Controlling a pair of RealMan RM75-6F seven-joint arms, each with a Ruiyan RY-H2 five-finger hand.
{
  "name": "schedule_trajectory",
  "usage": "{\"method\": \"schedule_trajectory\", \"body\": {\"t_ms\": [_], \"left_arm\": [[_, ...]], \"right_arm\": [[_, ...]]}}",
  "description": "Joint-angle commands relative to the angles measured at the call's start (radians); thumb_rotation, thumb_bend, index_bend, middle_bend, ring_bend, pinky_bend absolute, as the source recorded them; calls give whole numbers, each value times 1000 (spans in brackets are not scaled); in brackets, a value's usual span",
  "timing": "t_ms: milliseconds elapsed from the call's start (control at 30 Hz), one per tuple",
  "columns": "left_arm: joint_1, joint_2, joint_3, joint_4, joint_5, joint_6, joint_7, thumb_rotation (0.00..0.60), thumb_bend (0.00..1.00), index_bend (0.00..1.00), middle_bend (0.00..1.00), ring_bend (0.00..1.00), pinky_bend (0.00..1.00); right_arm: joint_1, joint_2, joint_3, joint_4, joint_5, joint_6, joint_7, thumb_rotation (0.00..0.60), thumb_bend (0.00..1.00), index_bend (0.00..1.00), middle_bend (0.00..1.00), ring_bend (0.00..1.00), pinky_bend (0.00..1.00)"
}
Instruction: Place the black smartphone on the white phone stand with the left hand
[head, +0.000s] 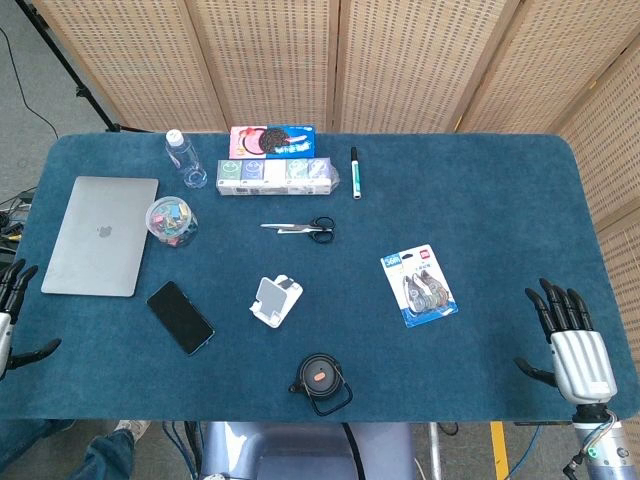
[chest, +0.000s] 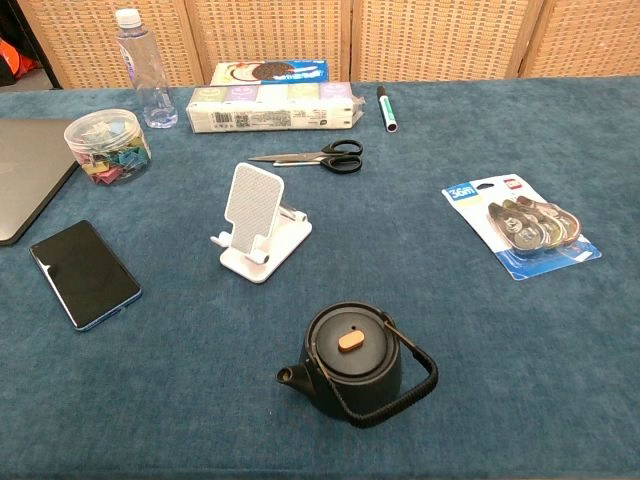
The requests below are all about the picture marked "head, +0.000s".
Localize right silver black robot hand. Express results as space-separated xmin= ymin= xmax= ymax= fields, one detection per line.
xmin=513 ymin=278 xmax=618 ymax=404

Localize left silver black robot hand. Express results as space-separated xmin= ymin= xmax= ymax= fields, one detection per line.
xmin=0 ymin=258 xmax=62 ymax=381

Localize black smartphone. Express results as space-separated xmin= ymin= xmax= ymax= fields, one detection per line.
xmin=145 ymin=280 xmax=216 ymax=357

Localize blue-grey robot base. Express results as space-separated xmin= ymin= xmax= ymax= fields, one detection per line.
xmin=199 ymin=421 xmax=416 ymax=480

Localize white phone stand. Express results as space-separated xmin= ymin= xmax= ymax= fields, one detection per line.
xmin=249 ymin=273 xmax=304 ymax=330

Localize black tripod stand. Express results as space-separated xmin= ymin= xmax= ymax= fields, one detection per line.
xmin=14 ymin=0 xmax=151 ymax=134

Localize grey laptop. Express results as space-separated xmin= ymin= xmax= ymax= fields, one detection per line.
xmin=40 ymin=175 xmax=160 ymax=299

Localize person's leg in jeans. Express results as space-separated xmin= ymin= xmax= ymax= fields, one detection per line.
xmin=0 ymin=419 xmax=136 ymax=480

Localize beige shoe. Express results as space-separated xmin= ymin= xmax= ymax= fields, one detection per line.
xmin=114 ymin=419 xmax=152 ymax=445

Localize metal table leg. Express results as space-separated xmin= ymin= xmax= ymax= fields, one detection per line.
xmin=427 ymin=422 xmax=445 ymax=480

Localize blue correction tape blister pack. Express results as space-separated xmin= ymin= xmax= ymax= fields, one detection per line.
xmin=379 ymin=244 xmax=460 ymax=330

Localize clear jar of binder clips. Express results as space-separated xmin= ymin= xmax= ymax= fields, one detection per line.
xmin=144 ymin=195 xmax=199 ymax=249

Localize blue table cloth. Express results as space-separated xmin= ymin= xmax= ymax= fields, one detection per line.
xmin=0 ymin=132 xmax=617 ymax=425

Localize clear plastic water bottle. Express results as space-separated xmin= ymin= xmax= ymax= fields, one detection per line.
xmin=164 ymin=128 xmax=208 ymax=190

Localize green whiteboard marker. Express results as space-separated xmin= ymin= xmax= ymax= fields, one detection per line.
xmin=349 ymin=146 xmax=363 ymax=201

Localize multi-pack of pocket tissues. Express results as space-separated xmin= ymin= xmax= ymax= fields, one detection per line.
xmin=215 ymin=157 xmax=341 ymax=197

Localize Oreo cookie box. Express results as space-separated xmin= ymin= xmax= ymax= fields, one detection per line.
xmin=228 ymin=124 xmax=318 ymax=160

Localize woven bamboo folding screen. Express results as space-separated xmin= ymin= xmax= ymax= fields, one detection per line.
xmin=29 ymin=0 xmax=640 ymax=366

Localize cluttered equipment with wires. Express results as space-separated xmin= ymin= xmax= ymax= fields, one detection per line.
xmin=0 ymin=187 xmax=39 ymax=254

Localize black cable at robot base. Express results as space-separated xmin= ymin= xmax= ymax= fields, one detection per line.
xmin=342 ymin=422 xmax=367 ymax=480

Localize black floor cable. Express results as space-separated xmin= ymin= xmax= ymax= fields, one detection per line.
xmin=0 ymin=27 xmax=61 ymax=136

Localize black-handled scissors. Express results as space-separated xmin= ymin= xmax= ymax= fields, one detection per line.
xmin=259 ymin=216 xmax=335 ymax=245

